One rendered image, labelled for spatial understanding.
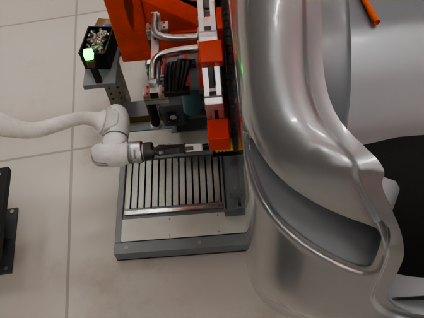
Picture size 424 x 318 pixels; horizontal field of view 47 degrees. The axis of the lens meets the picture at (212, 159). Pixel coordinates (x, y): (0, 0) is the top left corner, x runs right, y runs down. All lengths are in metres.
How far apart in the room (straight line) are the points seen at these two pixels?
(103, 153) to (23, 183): 1.01
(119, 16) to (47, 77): 1.16
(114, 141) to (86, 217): 0.76
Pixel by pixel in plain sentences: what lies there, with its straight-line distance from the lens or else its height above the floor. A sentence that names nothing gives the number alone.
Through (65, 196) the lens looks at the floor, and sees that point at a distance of 2.74.
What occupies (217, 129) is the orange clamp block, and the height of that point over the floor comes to 0.88.
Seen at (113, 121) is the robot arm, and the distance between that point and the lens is 2.02.
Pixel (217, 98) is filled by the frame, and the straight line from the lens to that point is 1.65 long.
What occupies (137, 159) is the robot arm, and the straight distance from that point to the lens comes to 1.95.
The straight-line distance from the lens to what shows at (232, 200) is 2.37.
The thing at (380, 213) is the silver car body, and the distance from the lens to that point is 0.79.
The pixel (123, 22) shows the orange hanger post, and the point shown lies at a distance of 2.33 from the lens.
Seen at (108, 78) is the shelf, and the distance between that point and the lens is 2.55.
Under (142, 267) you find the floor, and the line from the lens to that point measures 2.44.
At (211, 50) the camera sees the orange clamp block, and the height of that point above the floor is 1.15.
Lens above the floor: 2.22
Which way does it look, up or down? 56 degrees down
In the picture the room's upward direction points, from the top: 8 degrees counter-clockwise
